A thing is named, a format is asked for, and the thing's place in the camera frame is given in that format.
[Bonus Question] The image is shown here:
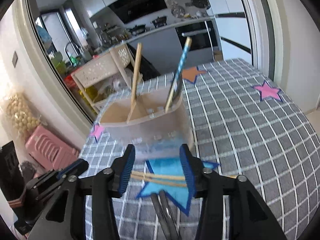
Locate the gold patterned chopstick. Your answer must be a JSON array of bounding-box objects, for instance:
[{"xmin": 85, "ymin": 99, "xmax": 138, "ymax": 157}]
[
  {"xmin": 130, "ymin": 170, "xmax": 237, "ymax": 182},
  {"xmin": 131, "ymin": 174, "xmax": 187, "ymax": 187}
]

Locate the black plastic spoon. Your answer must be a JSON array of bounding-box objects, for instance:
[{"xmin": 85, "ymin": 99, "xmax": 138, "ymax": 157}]
[
  {"xmin": 151, "ymin": 191, "xmax": 171, "ymax": 239},
  {"xmin": 159, "ymin": 190, "xmax": 180, "ymax": 239}
]

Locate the beige plastic utensil holder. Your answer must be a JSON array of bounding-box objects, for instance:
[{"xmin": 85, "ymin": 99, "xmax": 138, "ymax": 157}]
[{"xmin": 98, "ymin": 88, "xmax": 194, "ymax": 160}]

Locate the plain wooden chopstick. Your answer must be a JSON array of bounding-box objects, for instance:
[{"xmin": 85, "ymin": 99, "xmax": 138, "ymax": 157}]
[{"xmin": 126, "ymin": 43, "xmax": 143, "ymax": 122}]

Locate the blue patterned chopstick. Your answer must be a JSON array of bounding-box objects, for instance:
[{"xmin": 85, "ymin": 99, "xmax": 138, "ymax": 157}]
[{"xmin": 164, "ymin": 36, "xmax": 192, "ymax": 113}]

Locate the black kitchen faucet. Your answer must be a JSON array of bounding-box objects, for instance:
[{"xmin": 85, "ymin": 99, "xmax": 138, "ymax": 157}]
[{"xmin": 64, "ymin": 41, "xmax": 81, "ymax": 61}]

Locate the pink plastic stool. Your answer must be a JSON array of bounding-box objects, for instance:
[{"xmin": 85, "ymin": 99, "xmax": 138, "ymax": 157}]
[{"xmin": 25, "ymin": 125, "xmax": 79, "ymax": 170}]

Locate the bag of beige balls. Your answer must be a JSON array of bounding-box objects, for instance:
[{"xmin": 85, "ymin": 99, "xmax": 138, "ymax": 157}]
[{"xmin": 5, "ymin": 93, "xmax": 41, "ymax": 138}]

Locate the grey checked tablecloth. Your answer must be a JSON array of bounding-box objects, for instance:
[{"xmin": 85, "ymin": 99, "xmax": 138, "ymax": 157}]
[{"xmin": 80, "ymin": 59, "xmax": 319, "ymax": 239}]

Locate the beige perforated storage cart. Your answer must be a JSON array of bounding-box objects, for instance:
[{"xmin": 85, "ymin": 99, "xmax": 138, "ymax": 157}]
[{"xmin": 71, "ymin": 43, "xmax": 135, "ymax": 113}]

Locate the black wok on stove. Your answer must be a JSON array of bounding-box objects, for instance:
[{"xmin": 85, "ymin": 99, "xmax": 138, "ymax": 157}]
[{"xmin": 128, "ymin": 24, "xmax": 146, "ymax": 36}]

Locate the black pot on stove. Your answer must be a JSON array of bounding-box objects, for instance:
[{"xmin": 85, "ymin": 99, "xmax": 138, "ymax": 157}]
[{"xmin": 150, "ymin": 16, "xmax": 167, "ymax": 28}]

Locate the black range hood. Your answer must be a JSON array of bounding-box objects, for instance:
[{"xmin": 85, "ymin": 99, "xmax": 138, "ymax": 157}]
[{"xmin": 108, "ymin": 0, "xmax": 167, "ymax": 24}]

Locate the black built-in oven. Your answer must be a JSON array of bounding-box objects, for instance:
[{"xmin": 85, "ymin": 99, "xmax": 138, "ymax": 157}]
[{"xmin": 175, "ymin": 21, "xmax": 218, "ymax": 51}]

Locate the white refrigerator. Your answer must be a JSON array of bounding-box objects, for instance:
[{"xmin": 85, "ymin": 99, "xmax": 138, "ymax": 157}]
[{"xmin": 207, "ymin": 0, "xmax": 252, "ymax": 63}]

